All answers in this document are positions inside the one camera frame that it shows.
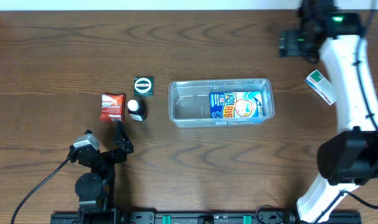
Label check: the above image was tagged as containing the blue Kool Fever box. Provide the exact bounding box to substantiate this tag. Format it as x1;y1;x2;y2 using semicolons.
210;91;264;119

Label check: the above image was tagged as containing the clear plastic container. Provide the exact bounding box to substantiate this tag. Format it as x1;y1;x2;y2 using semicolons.
168;78;275;128

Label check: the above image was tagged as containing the black right camera cable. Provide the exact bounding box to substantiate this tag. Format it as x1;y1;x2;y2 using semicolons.
313;0;378;223

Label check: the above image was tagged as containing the black mounting rail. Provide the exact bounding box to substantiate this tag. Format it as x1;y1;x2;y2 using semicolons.
50;210;362;224

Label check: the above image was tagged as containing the green Zam-Buk box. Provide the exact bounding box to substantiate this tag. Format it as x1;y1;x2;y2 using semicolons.
134;77;154;96

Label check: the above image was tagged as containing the black left camera cable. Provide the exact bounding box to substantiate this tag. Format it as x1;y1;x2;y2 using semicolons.
10;157;72;224

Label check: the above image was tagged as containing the dark syrup bottle white cap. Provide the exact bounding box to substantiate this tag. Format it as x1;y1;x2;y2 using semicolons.
127;99;147;121

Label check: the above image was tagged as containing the white green Panadol pack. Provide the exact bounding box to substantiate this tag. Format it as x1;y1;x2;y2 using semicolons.
305;70;336;105

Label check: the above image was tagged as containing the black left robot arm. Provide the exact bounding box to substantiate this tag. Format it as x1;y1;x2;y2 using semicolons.
67;121;134;223

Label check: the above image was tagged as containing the red Panadol ActiFast pack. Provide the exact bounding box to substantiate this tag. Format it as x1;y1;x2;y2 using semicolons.
99;94;126;122

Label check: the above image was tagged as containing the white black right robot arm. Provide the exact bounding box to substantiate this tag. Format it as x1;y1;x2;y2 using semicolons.
296;1;378;223

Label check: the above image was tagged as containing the black camera cable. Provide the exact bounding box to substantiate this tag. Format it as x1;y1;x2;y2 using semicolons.
10;157;72;224
313;0;378;223

